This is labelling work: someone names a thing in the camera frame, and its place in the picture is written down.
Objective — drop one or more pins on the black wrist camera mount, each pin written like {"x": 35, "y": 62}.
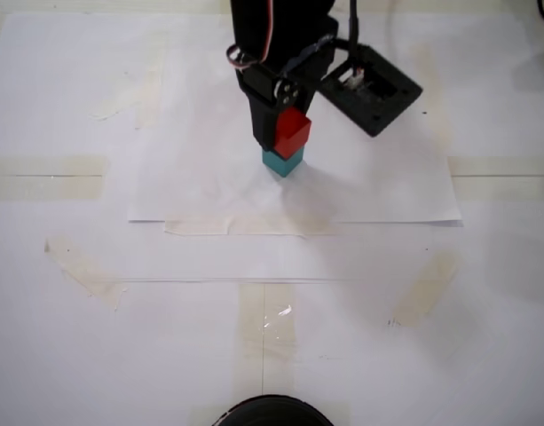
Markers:
{"x": 378, "y": 120}

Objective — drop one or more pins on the black round object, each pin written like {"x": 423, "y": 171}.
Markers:
{"x": 273, "y": 412}

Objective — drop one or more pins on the beige masking tape strip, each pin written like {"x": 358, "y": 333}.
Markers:
{"x": 254, "y": 227}
{"x": 45, "y": 177}
{"x": 498, "y": 177}
{"x": 424, "y": 288}
{"x": 438, "y": 124}
{"x": 85, "y": 270}
{"x": 254, "y": 333}

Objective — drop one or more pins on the large white paper sheet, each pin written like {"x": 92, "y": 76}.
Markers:
{"x": 54, "y": 111}

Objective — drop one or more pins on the red cube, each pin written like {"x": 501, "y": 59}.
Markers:
{"x": 294, "y": 133}

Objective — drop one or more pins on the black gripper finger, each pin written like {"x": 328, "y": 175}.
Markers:
{"x": 263, "y": 122}
{"x": 306, "y": 104}

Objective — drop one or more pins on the small white paper sheet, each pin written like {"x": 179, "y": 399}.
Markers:
{"x": 200, "y": 177}

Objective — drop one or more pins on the teal blue cube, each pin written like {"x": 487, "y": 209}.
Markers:
{"x": 285, "y": 165}

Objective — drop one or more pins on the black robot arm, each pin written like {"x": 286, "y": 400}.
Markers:
{"x": 298, "y": 8}

